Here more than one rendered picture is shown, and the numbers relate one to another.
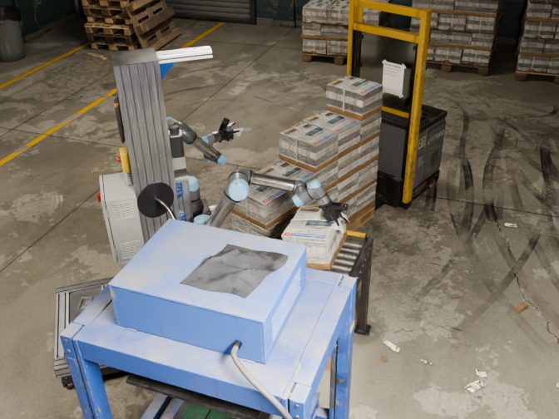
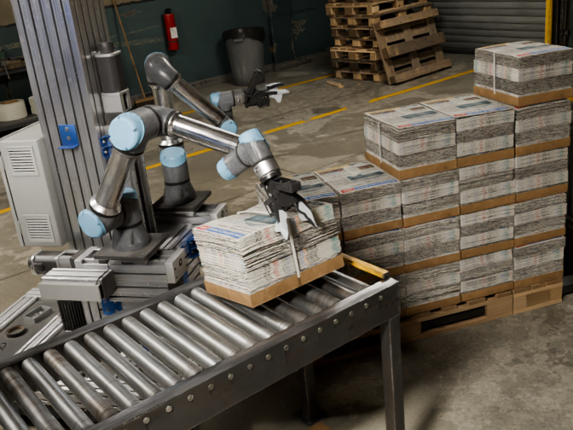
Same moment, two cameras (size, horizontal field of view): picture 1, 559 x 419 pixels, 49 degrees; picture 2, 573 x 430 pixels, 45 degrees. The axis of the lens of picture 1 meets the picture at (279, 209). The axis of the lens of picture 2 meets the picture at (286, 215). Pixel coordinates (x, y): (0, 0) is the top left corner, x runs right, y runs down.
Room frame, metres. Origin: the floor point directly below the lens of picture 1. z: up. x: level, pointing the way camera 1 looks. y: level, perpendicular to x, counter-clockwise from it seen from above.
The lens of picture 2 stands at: (1.36, -1.41, 1.87)
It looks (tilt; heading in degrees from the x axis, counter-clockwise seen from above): 21 degrees down; 33
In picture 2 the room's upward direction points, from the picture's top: 6 degrees counter-clockwise
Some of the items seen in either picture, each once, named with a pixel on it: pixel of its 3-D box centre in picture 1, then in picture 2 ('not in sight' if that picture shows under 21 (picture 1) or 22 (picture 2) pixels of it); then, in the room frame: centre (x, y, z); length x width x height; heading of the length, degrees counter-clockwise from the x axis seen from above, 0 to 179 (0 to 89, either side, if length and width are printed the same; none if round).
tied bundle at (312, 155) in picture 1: (308, 146); (408, 141); (4.32, -0.24, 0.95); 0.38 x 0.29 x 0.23; 48
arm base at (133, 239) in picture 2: not in sight; (129, 232); (3.18, 0.48, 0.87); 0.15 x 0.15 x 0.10
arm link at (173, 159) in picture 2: (190, 187); (174, 164); (3.66, 0.62, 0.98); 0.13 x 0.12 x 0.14; 41
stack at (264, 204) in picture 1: (298, 209); (387, 250); (4.22, -0.15, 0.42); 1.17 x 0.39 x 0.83; 137
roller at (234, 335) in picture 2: not in sight; (215, 323); (2.85, -0.16, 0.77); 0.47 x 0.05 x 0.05; 69
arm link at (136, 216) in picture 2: (203, 226); (122, 205); (3.17, 0.48, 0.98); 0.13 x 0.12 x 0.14; 4
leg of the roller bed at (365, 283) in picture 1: (364, 293); (393, 398); (3.24, -0.58, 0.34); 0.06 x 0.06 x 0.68; 69
